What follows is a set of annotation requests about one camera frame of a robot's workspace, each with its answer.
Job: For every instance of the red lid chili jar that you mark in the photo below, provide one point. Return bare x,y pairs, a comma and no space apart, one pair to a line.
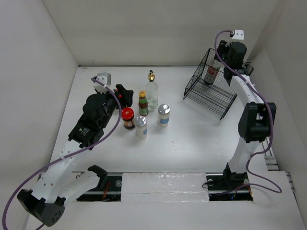
127,115

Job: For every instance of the clear glass bottle gold pourer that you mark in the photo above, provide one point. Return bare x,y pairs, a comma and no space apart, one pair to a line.
151,90

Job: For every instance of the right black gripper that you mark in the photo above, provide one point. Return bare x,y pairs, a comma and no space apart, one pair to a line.
222,47

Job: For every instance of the sauce bottle yellow cap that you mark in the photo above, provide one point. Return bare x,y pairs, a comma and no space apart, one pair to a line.
143,104

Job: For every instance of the silver lid white jar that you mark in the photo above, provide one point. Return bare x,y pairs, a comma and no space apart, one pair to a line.
163,115

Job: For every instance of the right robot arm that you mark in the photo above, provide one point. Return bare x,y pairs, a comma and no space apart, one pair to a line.
257,120

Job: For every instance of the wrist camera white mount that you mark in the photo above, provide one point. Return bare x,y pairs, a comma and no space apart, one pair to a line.
104,78
237,35

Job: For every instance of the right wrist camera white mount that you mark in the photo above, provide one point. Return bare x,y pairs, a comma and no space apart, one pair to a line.
237,35

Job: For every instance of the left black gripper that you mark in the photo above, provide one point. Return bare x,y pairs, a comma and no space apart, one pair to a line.
125,96

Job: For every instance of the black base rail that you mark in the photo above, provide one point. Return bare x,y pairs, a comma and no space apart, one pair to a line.
109,190

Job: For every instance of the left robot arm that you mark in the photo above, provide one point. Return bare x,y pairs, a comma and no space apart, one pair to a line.
47,199

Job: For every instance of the silver lid salt jar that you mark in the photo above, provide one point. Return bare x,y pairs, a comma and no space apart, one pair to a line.
141,126

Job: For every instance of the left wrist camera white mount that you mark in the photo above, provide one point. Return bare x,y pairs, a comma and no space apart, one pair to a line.
104,78

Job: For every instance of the black wire rack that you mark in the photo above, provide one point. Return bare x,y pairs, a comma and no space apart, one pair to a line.
217,97

